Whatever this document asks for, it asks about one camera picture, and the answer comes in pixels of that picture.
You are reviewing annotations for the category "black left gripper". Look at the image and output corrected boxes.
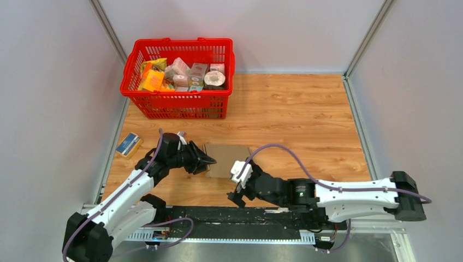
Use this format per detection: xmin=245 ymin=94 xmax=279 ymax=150
xmin=168 ymin=141 xmax=216 ymax=175

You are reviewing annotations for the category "brown cardboard paper box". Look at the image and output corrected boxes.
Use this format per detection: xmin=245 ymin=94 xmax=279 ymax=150
xmin=203 ymin=144 xmax=251 ymax=179

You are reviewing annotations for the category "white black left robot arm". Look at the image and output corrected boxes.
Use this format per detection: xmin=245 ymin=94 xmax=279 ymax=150
xmin=62 ymin=132 xmax=216 ymax=261

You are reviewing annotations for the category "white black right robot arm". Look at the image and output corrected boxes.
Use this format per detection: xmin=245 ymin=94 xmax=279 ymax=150
xmin=228 ymin=160 xmax=426 ymax=229

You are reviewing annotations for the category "blue yellow small box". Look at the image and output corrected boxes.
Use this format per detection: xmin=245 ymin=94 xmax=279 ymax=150
xmin=115 ymin=132 xmax=144 ymax=159

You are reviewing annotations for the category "orange snack box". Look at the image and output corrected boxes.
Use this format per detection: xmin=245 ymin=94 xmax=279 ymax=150
xmin=138 ymin=69 xmax=165 ymax=92

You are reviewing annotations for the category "round tape roll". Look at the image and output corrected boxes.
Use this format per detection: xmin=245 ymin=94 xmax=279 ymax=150
xmin=204 ymin=71 xmax=226 ymax=90

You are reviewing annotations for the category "red plastic shopping basket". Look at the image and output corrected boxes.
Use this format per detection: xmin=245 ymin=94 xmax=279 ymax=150
xmin=120 ymin=38 xmax=235 ymax=119

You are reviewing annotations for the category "pink white carton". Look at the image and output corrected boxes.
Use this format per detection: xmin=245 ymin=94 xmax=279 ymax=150
xmin=171 ymin=57 xmax=190 ymax=76

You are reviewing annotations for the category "yellow snack bag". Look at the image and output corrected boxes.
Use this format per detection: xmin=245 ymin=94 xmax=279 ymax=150
xmin=140 ymin=58 xmax=167 ymax=75

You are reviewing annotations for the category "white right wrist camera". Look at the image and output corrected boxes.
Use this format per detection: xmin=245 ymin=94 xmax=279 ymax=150
xmin=230 ymin=160 xmax=252 ymax=189

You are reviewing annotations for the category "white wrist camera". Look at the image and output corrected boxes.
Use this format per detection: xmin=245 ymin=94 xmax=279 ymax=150
xmin=230 ymin=160 xmax=252 ymax=189
xmin=177 ymin=131 xmax=188 ymax=145

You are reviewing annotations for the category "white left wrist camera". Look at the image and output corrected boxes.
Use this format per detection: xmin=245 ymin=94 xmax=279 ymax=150
xmin=177 ymin=131 xmax=188 ymax=145

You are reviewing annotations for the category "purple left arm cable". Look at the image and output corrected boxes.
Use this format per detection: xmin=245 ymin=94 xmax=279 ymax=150
xmin=62 ymin=128 xmax=194 ymax=262

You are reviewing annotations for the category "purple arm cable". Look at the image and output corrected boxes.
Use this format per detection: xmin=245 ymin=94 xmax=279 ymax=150
xmin=62 ymin=128 xmax=194 ymax=262
xmin=236 ymin=143 xmax=432 ymax=253

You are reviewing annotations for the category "aluminium frame rail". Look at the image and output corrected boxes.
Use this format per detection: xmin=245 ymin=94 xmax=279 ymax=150
xmin=76 ymin=204 xmax=402 ymax=245

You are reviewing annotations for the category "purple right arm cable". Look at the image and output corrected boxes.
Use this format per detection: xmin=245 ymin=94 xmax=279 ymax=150
xmin=236 ymin=143 xmax=432 ymax=253

